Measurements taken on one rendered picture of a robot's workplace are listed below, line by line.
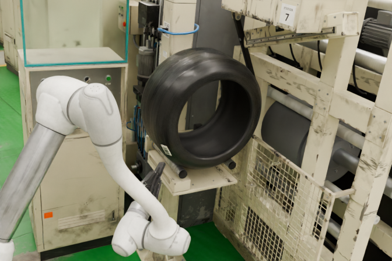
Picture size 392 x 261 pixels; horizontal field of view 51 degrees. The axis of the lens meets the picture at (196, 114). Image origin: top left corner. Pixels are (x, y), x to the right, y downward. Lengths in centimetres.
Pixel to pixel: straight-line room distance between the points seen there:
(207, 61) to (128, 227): 78
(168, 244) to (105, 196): 123
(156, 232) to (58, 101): 58
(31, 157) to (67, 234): 149
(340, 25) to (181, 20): 80
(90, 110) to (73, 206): 152
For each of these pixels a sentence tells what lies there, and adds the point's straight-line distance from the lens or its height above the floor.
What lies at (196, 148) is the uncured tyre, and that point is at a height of 91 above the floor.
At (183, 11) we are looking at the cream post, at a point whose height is 161.
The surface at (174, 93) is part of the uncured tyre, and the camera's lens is 181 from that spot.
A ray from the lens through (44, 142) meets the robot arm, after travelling 138.
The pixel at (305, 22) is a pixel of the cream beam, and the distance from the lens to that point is 176.
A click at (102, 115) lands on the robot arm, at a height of 144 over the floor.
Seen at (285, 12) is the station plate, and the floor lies 171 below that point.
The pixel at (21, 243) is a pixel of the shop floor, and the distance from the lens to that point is 310.
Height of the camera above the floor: 193
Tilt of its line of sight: 22 degrees down
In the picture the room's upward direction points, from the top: 6 degrees clockwise
